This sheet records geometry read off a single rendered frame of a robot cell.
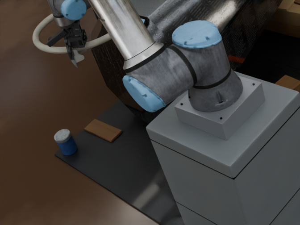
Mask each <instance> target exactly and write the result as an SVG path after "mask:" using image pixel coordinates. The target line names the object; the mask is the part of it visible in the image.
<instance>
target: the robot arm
mask: <svg viewBox="0 0 300 225"><path fill-rule="evenodd" d="M48 3H49V6H50V9H51V11H52V14H53V17H54V20H55V22H56V25H57V26H60V28H61V29H60V30H59V31H58V32H56V33H55V34H54V35H53V36H51V37H49V38H48V41H47V43H46V44H47V45H48V46H49V47H51V46H52V45H54V44H55V43H56V42H58V41H59V40H60V39H61V38H64V42H65V46H66V49H67V53H68V55H69V58H70V60H71V61H72V62H73V64H74V65H75V66H76V67H77V68H78V63H77V62H80V61H82V60H84V56H83V55H81V54H80V53H82V52H85V51H87V50H83V51H79V52H78V51H77V49H72V48H84V47H85V44H86V41H87V35H86V32H85V29H81V26H80V19H81V18H82V17H83V16H84V15H85V13H86V10H88V9H89V8H91V7H92V8H93V9H94V11H95V13H96V14H97V16H98V18H99V19H100V21H101V22H102V24H103V26H104V27H105V29H106V30H107V32H108V34H109V35H110V37H111V39H112V40H113V42H114V43H115V45H116V46H117V48H118V50H119V51H120V53H121V54H122V56H123V58H124V60H125V62H124V66H123V69H124V71H125V72H126V74H127V75H125V76H124V78H123V84H124V86H125V88H126V89H127V91H128V92H129V94H130V95H131V96H132V98H133V99H134V100H135V101H136V102H137V103H138V104H139V105H140V106H141V107H142V108H143V109H145V110H146V111H148V112H156V111H157V110H159V109H161V108H162V107H165V106H166V105H167V104H169V103H170V102H171V101H173V100H174V99H176V98H177V97H178V96H180V95H182V94H183V93H184V92H186V91H187V90H188V99H189V101H190V104H191V106H192V107H193V108H194V109H196V110H198V111H201V112H216V111H220V110H223V109H225V108H227V107H229V106H231V105H232V104H234V103H235V102H236V101H237V100H238V99H239V98H240V96H241V94H242V91H243V85H242V82H241V79H240V78H239V76H238V75H237V74H236V73H235V72H234V71H233V70H232V69H231V67H230V63H229V60H228V57H227V54H226V51H225V47H224V44H223V41H222V37H221V35H220V33H219V31H218V28H217V27H216V25H215V24H213V23H212V22H209V21H201V20H198V21H191V22H188V23H185V24H184V25H181V26H179V27H178V28H177V29H176V30H175V31H174V32H173V34H172V41H173V44H172V45H170V46H169V47H167V48H166V47H165V46H164V44H163V43H160V42H156V41H154V39H153V38H152V36H151V34H150V33H149V31H148V29H147V28H146V26H145V24H144V23H143V21H142V20H141V18H140V16H139V14H138V13H137V11H136V10H135V8H134V6H133V5H132V3H131V1H130V0H48Z"/></svg>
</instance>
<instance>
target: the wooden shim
mask: <svg viewBox="0 0 300 225"><path fill-rule="evenodd" d="M84 130H85V131H87V132H89V133H92V134H94V135H96V136H98V137H100V138H102V139H105V140H107V141H109V142H113V141H114V140H115V139H116V138H117V137H118V136H119V135H120V134H121V133H122V130H120V129H118V128H115V127H113V126H111V125H108V124H106V123H104V122H101V121H99V120H97V119H94V120H93V121H92V122H91V123H90V124H89V125H87V126H86V127H85V128H84Z"/></svg>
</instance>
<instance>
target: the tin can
mask: <svg viewBox="0 0 300 225"><path fill-rule="evenodd" d="M54 139H55V141H56V142H57V144H58V146H59V148H60V150H61V152H62V153H63V155H71V154H73V153H75V152H76V150H77V145H76V143H75V141H74V139H73V137H72V135H71V133H70V131H69V130H68V129H62V130H60V131H58V132H57V133H56V134H55V136H54Z"/></svg>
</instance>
